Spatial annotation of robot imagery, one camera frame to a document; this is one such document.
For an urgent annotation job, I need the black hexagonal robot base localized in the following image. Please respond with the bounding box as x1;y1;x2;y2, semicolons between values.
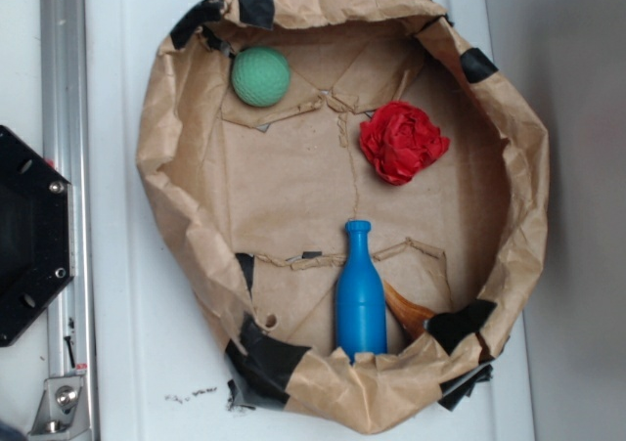
1;126;72;348

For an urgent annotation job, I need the blue plastic bottle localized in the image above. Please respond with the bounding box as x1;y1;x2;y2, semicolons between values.
335;220;387;363

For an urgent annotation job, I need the brown paper bag tray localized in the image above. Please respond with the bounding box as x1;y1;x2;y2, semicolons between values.
136;0;550;434

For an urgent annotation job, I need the red crumpled paper flower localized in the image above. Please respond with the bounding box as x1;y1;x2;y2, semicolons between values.
359;101;450;186

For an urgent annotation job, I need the green dimpled foam ball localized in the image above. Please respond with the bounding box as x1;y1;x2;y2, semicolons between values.
231;46;291;108

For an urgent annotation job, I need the orange brown horn-shaped object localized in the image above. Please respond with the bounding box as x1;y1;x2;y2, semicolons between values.
382;281;435;341

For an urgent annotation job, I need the aluminium extrusion rail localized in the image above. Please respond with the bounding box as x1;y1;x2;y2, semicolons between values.
40;0;100;440

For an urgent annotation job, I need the metal corner bracket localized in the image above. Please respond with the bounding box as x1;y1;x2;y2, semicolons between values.
27;375;90;440

